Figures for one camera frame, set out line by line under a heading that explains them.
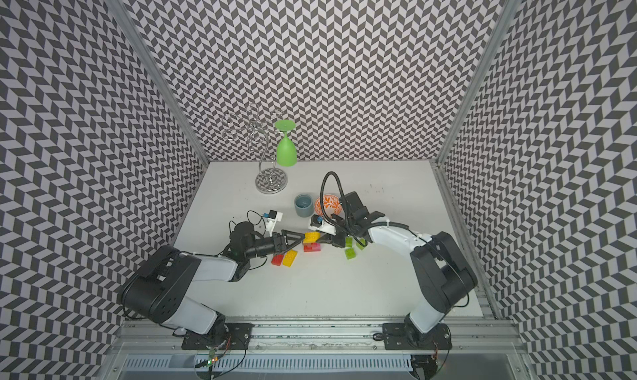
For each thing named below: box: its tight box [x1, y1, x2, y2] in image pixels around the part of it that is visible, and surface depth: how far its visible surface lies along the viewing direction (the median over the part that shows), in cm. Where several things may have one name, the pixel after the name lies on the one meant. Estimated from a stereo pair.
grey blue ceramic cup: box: [294, 193, 314, 218], surface depth 101 cm
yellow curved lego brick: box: [303, 231, 321, 244], surface depth 84 cm
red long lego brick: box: [271, 253, 285, 267], surface depth 90 cm
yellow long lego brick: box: [282, 248, 298, 268], surface depth 89 cm
